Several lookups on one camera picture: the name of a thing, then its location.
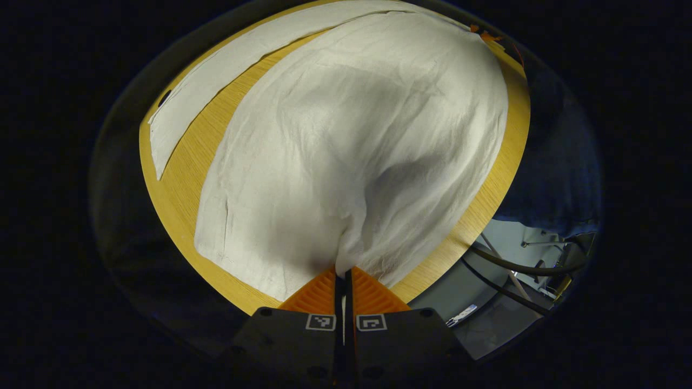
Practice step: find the white jeans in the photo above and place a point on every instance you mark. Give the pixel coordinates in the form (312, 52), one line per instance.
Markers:
(351, 135)

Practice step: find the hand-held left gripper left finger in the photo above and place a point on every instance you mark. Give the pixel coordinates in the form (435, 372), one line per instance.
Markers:
(292, 346)

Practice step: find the person's dark clothing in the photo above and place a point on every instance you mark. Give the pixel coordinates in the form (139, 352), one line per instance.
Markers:
(557, 173)

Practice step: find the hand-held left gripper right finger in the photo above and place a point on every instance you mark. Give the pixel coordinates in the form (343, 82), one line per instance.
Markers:
(400, 346)

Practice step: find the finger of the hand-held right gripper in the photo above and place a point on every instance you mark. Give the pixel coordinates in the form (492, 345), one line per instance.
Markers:
(489, 37)

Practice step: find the white metal rod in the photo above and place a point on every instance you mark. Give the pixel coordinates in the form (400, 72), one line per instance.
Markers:
(494, 254)

